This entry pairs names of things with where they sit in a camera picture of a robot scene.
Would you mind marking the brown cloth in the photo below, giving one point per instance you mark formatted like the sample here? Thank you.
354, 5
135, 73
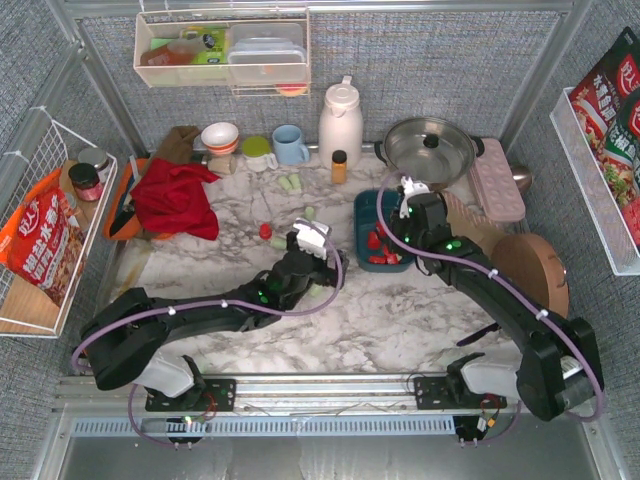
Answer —
177, 146

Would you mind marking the orange tray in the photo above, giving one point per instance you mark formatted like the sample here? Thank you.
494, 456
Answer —
121, 223

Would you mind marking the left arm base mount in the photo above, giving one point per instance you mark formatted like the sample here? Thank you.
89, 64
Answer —
215, 395

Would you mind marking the white thermos jug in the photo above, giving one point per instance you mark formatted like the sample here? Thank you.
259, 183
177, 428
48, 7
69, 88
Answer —
341, 124

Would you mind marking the white wire basket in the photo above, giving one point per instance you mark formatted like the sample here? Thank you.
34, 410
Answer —
26, 311
613, 233

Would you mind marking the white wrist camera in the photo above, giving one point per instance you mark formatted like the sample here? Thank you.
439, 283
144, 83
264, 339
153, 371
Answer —
311, 236
411, 187

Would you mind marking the dark lidded jar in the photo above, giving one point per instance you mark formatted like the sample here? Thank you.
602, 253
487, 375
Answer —
86, 182

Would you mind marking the red seasoning bag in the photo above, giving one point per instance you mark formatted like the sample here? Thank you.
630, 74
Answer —
39, 243
606, 105

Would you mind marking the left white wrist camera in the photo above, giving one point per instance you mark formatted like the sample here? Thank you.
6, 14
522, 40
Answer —
311, 236

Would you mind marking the white orange striped bowl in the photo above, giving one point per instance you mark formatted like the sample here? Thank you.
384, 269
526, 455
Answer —
220, 138

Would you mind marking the green lidded cup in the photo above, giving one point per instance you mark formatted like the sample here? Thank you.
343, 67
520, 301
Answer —
258, 154

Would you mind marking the brown cardboard sheet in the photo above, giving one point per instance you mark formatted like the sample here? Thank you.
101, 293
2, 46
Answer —
481, 232

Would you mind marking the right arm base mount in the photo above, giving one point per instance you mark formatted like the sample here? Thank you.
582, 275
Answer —
442, 393

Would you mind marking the blue mug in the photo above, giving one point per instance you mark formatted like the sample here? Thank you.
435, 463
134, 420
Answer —
288, 145

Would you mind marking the white wire basket right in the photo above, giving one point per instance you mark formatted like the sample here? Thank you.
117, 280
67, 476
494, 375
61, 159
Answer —
613, 233

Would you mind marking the glass pepper grinder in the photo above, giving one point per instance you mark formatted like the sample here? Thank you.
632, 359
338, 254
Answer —
222, 165

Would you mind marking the clear plastic food container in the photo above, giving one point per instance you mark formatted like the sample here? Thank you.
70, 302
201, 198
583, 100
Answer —
266, 53

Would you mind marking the silver lidded jar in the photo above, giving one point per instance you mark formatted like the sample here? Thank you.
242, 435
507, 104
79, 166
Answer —
94, 156

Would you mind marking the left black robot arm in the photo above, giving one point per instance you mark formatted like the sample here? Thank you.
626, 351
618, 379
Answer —
120, 341

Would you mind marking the red seasoning bag left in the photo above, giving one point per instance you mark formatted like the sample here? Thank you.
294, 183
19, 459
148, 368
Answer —
39, 243

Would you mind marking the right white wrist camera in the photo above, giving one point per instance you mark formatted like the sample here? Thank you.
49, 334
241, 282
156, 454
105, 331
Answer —
411, 187

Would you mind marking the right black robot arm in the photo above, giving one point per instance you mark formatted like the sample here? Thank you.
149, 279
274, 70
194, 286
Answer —
558, 366

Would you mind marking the white wire basket left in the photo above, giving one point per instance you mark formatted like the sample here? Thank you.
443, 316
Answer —
26, 311

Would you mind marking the teal storage basket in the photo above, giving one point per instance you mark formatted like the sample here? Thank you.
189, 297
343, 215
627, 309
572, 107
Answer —
365, 221

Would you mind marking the cream wall basket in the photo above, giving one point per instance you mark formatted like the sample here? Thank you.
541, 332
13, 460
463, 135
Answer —
187, 48

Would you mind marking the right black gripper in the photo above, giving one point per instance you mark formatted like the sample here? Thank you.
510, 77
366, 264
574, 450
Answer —
400, 226

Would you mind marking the pink egg tray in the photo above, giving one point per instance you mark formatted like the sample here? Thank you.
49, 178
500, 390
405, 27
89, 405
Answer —
492, 183

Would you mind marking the stainless steel pot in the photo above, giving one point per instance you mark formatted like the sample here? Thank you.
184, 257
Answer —
431, 150

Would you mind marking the red seasoning bag right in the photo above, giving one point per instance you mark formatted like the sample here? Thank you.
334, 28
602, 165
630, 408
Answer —
606, 105

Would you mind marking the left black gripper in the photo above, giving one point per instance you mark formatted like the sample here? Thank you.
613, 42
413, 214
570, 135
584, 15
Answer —
322, 265

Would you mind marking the striped pink cloth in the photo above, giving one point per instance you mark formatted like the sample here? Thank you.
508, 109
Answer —
456, 209

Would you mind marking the orange spice bottle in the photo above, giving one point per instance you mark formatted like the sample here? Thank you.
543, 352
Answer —
339, 167

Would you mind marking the red cloth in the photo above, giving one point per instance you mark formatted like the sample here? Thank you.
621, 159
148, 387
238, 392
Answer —
170, 199

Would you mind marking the round wooden board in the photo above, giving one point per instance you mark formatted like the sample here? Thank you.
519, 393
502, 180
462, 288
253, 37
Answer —
532, 264

